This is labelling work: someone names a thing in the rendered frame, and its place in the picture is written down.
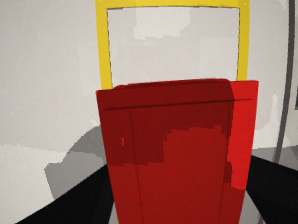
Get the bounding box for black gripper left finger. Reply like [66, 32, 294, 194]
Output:
[16, 164, 114, 224]

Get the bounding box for yellow rectangular frame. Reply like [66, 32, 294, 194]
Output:
[94, 0, 250, 89]

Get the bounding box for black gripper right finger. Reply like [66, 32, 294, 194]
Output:
[246, 155, 298, 224]

